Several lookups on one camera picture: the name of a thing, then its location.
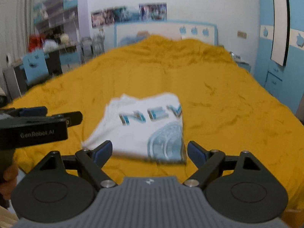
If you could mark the mustard yellow bed quilt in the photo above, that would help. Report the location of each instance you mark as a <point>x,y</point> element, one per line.
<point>223,106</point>

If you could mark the lilac shelf unit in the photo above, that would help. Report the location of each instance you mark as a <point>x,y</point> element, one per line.
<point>56,17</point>

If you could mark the person's left hand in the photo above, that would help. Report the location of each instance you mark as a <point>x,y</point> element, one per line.
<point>10,180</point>

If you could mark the blue wardrobe with apples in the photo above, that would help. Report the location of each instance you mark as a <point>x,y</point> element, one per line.
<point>279,65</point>

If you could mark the cream yarn ball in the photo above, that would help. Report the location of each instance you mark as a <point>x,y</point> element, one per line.
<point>64,38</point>

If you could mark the brown wall switch plate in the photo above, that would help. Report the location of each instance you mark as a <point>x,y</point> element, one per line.
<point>241,34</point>

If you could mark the anime wall posters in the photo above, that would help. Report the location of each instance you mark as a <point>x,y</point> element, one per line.
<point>124,14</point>

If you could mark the blue chair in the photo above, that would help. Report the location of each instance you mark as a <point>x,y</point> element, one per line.
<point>35,66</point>

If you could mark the blue bedside table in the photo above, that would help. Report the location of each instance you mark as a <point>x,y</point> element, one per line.
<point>242,64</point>

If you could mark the blue pillow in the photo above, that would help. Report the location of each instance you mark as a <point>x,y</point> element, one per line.
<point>128,40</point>

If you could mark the blue white desk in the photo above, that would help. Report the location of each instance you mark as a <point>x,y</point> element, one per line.
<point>62,60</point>

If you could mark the white framed mirror panel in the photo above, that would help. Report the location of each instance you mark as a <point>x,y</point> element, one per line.
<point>281,34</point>

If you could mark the white blue headboard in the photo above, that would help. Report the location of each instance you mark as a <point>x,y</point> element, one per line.
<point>171,29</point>

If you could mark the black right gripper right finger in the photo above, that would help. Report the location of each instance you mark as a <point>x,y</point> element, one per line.
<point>238,187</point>

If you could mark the white printed t-shirt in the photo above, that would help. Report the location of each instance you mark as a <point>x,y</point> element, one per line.
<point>149,128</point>

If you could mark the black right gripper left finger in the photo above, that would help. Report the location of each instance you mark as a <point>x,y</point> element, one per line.
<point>60,187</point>

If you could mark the red bag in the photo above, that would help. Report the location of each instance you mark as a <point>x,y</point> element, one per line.
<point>35,42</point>

